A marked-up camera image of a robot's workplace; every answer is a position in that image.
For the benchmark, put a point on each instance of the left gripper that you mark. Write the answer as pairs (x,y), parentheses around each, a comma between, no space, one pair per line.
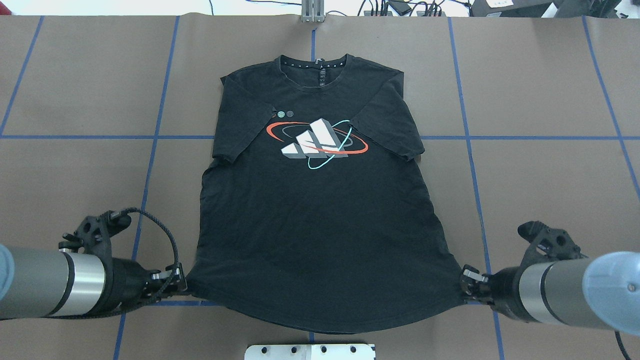
(126,281)

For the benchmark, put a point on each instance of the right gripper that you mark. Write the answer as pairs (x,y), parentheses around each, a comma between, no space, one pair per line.
(504,286)

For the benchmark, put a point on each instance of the black graphic t-shirt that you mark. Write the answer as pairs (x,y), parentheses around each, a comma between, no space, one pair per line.
(314,213)

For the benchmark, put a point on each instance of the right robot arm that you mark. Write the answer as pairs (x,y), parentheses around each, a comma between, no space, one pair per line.
(600,293)

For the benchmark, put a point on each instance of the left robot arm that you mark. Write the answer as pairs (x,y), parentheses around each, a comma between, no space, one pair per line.
(38,283)

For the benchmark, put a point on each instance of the brown paper table mat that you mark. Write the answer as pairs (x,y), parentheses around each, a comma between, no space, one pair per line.
(521,119)

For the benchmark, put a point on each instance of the black power adapter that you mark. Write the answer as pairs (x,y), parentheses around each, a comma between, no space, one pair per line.
(400,7)

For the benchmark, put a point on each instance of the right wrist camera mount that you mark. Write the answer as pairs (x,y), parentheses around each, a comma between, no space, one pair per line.
(547,245)

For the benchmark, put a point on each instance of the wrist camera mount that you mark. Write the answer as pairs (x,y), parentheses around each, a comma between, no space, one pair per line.
(547,245)
(94,234)

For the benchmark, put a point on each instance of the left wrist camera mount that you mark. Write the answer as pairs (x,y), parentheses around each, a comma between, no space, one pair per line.
(94,234)

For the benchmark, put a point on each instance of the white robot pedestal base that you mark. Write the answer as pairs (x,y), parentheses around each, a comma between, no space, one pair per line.
(314,351)

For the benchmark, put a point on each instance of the aluminium frame post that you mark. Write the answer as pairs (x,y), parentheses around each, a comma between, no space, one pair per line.
(313,11)

